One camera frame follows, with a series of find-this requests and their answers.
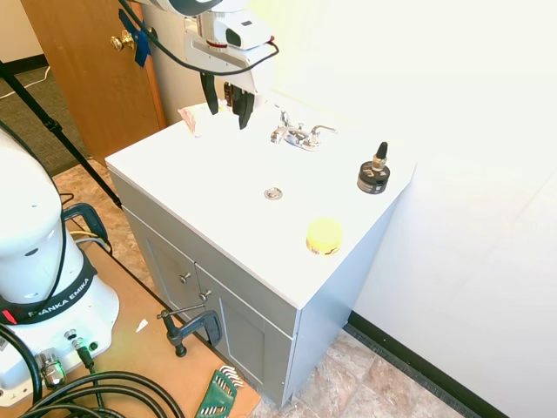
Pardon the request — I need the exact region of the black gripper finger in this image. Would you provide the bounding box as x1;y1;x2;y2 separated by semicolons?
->
231;84;255;131
199;71;219;117

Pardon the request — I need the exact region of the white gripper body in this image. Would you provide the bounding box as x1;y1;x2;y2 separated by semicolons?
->
183;12;274;95

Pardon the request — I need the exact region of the pink white soap dish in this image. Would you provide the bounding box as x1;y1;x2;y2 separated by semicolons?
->
178;104;227;138

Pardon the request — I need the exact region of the blue tape strip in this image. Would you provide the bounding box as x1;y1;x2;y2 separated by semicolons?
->
117;9;153;68

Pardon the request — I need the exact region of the white sink countertop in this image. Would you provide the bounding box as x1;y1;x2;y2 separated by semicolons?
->
104;89;418;311

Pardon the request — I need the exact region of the brass door knob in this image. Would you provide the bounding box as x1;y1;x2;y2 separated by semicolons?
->
109;29;136;52

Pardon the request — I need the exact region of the wooden door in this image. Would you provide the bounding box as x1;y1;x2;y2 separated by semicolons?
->
20;0;168;167

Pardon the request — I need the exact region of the black dropper bottle gold collar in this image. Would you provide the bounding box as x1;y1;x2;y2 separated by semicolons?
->
371;141;390;177

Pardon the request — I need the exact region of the black round jar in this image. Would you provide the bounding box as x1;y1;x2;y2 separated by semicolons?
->
356;160;391;195

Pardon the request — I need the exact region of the yellow round jar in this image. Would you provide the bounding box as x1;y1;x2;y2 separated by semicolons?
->
305;217;345;258

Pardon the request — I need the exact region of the black tripod leg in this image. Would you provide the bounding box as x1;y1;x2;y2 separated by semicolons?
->
0;58;123;209

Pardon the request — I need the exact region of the grey vanity cabinet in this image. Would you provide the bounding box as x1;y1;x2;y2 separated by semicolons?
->
107;168;408;408

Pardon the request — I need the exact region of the black metal C-clamp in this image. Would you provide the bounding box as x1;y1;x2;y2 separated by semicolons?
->
157;303;224;358

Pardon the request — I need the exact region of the wooden base board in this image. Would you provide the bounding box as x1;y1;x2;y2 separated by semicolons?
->
25;239;262;418

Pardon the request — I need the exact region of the green hex key set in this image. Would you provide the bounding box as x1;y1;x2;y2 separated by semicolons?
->
192;365;245;418

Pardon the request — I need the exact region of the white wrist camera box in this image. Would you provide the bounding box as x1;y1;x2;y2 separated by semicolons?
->
225;17;272;51

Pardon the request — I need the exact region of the chrome two-handle faucet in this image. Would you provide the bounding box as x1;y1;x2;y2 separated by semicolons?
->
269;110;339;152

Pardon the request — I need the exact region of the white floor cable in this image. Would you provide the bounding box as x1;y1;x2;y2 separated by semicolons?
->
0;65;51;99

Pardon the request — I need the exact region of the black thick cable bundle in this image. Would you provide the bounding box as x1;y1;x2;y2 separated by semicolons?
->
0;324;186;418

